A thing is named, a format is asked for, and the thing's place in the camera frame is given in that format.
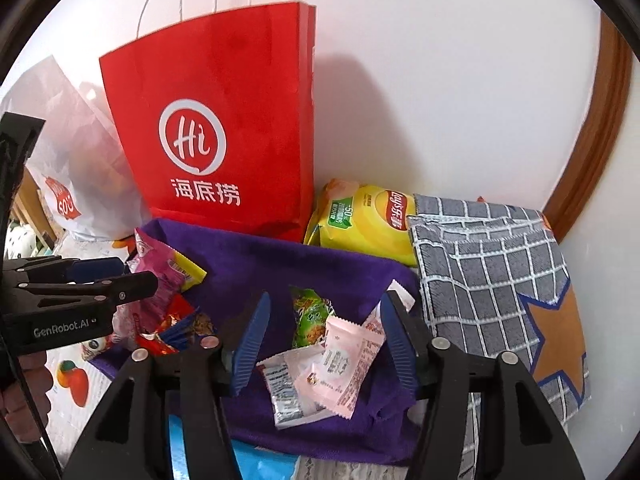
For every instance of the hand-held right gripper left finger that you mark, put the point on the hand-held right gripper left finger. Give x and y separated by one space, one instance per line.
250 345

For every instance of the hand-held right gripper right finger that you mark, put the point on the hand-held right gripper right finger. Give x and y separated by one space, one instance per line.
400 345

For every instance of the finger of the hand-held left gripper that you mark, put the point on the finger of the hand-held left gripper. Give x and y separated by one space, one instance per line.
135 285
95 267

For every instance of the purple pink snack packet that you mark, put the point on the purple pink snack packet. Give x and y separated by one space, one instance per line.
165 260

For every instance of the person's left hand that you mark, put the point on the person's left hand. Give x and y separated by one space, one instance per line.
27 395

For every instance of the panda print snack packet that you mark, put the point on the panda print snack packet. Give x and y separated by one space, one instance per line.
95 347

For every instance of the orange red snack packet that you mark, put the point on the orange red snack packet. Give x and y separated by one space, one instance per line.
170 325

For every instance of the blue purple snack packet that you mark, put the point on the blue purple snack packet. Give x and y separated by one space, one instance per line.
197 327

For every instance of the silver white snack packet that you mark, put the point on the silver white snack packet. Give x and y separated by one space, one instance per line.
285 390

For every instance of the green snack packet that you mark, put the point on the green snack packet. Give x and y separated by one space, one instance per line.
307 317

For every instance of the purple towel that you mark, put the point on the purple towel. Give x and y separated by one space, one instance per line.
260 270

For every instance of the white spotted plush toy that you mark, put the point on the white spotted plush toy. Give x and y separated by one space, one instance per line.
20 240

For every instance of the white plastic bag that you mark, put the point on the white plastic bag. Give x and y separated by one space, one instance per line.
85 170

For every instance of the grey checked star cloth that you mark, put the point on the grey checked star cloth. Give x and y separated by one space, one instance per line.
480 280

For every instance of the blue tissue pack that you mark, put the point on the blue tissue pack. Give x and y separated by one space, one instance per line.
260 465

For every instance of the yellow chips bag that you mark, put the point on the yellow chips bag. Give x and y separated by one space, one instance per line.
360 230

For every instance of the red paper bag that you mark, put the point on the red paper bag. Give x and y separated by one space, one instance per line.
225 85

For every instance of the wooden door frame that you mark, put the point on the wooden door frame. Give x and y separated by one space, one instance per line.
600 135

